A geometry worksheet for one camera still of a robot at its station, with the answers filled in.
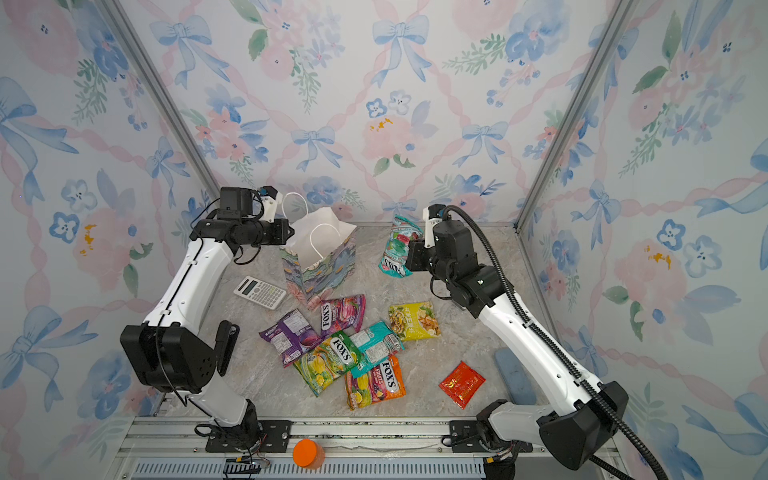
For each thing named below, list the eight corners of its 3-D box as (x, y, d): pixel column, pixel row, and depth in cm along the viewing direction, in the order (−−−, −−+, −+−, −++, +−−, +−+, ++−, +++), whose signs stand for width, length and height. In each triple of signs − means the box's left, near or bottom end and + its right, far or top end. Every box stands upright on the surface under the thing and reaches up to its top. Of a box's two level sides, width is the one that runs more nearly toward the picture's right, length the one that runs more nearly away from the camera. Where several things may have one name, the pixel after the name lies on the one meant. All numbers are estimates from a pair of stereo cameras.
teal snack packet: (355, 380, 85) (354, 376, 81) (338, 347, 91) (336, 342, 87) (403, 351, 90) (404, 346, 87) (385, 322, 96) (385, 316, 93)
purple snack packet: (285, 370, 86) (282, 366, 83) (263, 337, 92) (259, 333, 89) (322, 341, 91) (320, 337, 88) (299, 312, 97) (296, 307, 95)
